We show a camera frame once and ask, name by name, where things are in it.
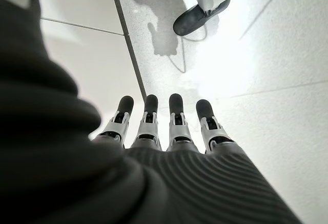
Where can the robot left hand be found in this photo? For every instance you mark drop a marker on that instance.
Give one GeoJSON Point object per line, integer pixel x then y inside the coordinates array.
{"type": "Point", "coordinates": [102, 183]}

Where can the dark cabinet plinth strip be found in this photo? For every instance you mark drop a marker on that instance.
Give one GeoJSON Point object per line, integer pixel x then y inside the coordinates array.
{"type": "Point", "coordinates": [119, 3]}

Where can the robot left leg black foot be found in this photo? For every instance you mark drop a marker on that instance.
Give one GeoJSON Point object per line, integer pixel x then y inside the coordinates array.
{"type": "Point", "coordinates": [189, 21]}

